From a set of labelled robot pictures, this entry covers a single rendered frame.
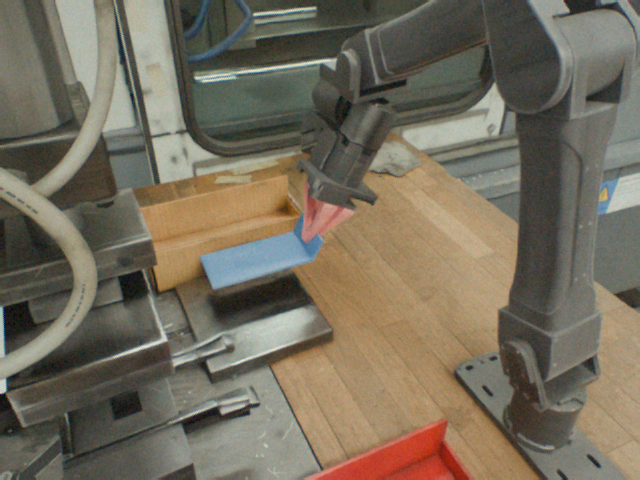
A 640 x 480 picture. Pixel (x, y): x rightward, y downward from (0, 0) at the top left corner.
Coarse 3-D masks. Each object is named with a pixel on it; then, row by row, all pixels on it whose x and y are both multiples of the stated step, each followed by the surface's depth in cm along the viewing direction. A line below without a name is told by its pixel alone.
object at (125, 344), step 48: (0, 240) 43; (48, 240) 41; (96, 240) 41; (144, 240) 41; (0, 288) 39; (48, 288) 40; (144, 288) 43; (96, 336) 39; (144, 336) 39; (48, 384) 37; (96, 384) 38; (144, 384) 40
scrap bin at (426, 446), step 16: (416, 432) 54; (432, 432) 55; (384, 448) 53; (400, 448) 54; (416, 448) 56; (432, 448) 57; (448, 448) 56; (336, 464) 51; (352, 464) 52; (368, 464) 53; (384, 464) 55; (400, 464) 56; (416, 464) 57; (432, 464) 58; (448, 464) 57
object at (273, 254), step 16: (272, 240) 78; (288, 240) 78; (320, 240) 73; (208, 256) 75; (224, 256) 75; (240, 256) 75; (256, 256) 75; (272, 256) 75; (288, 256) 75; (304, 256) 75; (208, 272) 72; (224, 272) 72; (240, 272) 72; (256, 272) 72; (272, 272) 73
